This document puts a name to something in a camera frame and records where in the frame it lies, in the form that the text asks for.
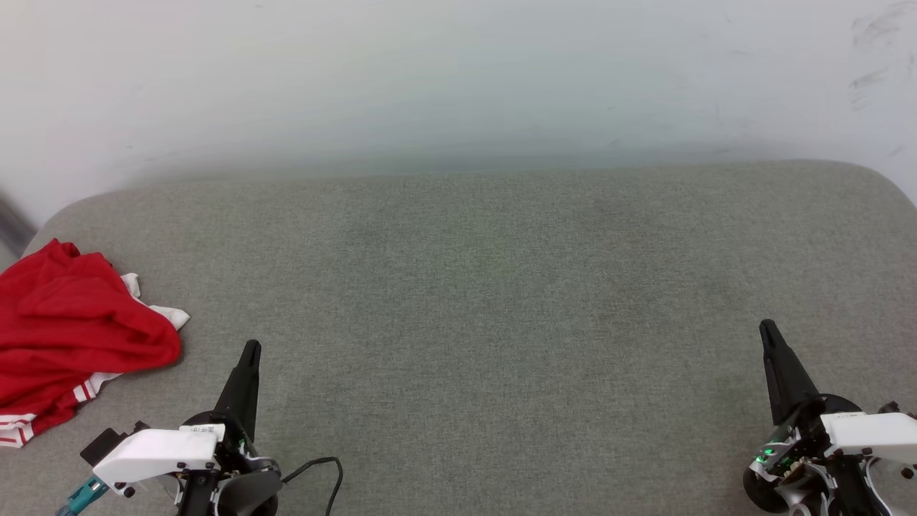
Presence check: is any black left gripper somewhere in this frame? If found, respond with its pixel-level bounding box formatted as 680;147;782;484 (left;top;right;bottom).
178;340;282;516

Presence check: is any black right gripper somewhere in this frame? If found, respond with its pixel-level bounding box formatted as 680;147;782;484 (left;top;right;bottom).
742;319;883;516

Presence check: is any thin black looped cable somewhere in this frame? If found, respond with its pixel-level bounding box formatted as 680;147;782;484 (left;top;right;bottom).
282;457;345;516

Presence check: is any red shirt with white sleeves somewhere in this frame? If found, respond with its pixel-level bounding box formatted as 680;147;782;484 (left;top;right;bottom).
0;239;191;449

